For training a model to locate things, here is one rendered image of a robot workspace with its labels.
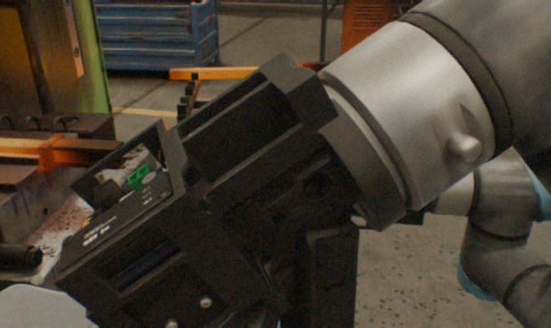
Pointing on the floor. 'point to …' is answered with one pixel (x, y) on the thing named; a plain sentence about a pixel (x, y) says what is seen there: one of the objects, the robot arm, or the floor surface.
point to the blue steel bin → (159, 34)
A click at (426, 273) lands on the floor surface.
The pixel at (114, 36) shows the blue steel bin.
